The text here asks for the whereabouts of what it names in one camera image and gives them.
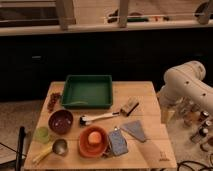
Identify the grey towel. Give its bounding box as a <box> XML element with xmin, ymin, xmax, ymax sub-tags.
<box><xmin>120</xmin><ymin>120</ymin><xmax>147</xmax><ymax>143</ymax></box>

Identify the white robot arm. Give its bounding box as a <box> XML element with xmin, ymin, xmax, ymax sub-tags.
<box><xmin>157</xmin><ymin>61</ymin><xmax>213</xmax><ymax>124</ymax></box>

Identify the green plastic tray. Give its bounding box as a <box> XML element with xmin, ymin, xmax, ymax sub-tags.
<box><xmin>60</xmin><ymin>75</ymin><xmax>113</xmax><ymax>109</ymax></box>

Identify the wooden scrub brush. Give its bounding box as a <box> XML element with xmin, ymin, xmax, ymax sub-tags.
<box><xmin>120</xmin><ymin>98</ymin><xmax>139</xmax><ymax>116</ymax></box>

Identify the wooden table board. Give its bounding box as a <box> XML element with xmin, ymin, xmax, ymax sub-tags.
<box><xmin>24</xmin><ymin>81</ymin><xmax>176</xmax><ymax>171</ymax></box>

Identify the orange egg-shaped ball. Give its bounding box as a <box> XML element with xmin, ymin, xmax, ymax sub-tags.
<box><xmin>88</xmin><ymin>131</ymin><xmax>102</xmax><ymax>145</ymax></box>

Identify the orange plate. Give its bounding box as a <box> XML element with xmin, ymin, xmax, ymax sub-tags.
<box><xmin>78</xmin><ymin>126</ymin><xmax>108</xmax><ymax>158</ymax></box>

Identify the dark red bowl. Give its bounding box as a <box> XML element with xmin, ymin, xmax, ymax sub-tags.
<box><xmin>48</xmin><ymin>110</ymin><xmax>73</xmax><ymax>135</ymax></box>

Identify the red grape bunch toy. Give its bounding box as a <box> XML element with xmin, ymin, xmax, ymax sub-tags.
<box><xmin>47</xmin><ymin>93</ymin><xmax>61</xmax><ymax>113</ymax></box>

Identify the green plastic cup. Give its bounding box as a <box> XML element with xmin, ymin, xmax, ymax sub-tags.
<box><xmin>34</xmin><ymin>127</ymin><xmax>50</xmax><ymax>143</ymax></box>

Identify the black pole stand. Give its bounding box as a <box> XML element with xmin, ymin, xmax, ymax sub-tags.
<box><xmin>15</xmin><ymin>126</ymin><xmax>26</xmax><ymax>171</ymax></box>

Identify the metal yellow-handled measuring cup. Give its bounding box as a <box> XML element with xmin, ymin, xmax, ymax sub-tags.
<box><xmin>32</xmin><ymin>139</ymin><xmax>68</xmax><ymax>164</ymax></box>

